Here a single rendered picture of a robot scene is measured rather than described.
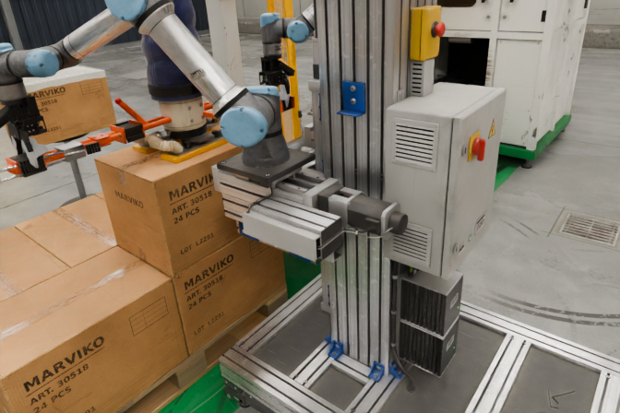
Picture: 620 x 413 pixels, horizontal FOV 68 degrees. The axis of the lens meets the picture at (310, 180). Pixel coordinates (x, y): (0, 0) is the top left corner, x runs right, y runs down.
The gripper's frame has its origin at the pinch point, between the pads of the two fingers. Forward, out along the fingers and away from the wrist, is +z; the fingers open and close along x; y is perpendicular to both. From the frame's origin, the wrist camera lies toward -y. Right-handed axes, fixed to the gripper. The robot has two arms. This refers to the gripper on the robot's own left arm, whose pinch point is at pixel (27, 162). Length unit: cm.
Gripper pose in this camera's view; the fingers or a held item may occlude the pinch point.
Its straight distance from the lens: 166.8
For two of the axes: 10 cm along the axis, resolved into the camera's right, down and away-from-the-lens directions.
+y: 6.1, -3.6, 7.0
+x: -7.9, -2.1, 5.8
